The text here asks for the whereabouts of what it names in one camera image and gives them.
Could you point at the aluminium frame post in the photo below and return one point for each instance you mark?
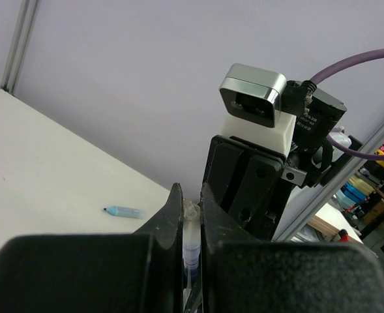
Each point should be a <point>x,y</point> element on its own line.
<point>18,46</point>
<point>305,203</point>

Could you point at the purple gel pen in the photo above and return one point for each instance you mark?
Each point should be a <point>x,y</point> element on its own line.
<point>192,294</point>

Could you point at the background clutter shelves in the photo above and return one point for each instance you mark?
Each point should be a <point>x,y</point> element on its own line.
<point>359,203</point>

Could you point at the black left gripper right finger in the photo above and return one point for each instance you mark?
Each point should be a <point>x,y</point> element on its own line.
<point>243,274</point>

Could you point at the left aluminium frame post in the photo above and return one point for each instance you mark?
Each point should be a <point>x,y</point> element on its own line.
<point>18,46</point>

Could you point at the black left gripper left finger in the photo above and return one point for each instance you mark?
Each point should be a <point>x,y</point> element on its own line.
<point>137,272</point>

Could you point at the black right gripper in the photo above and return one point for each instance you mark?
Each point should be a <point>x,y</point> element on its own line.
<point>247,183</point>

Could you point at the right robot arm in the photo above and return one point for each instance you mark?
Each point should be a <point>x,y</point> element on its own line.
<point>311,141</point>

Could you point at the light blue highlighter pen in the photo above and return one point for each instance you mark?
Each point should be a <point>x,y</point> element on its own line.
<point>124,212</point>

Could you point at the right aluminium frame post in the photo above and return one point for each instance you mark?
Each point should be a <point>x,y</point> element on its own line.
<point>305,203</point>

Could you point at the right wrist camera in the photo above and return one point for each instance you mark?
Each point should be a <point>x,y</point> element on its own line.
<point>253,100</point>

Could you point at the transparent pen cap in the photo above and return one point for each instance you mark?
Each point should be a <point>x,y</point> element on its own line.
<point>191,235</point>

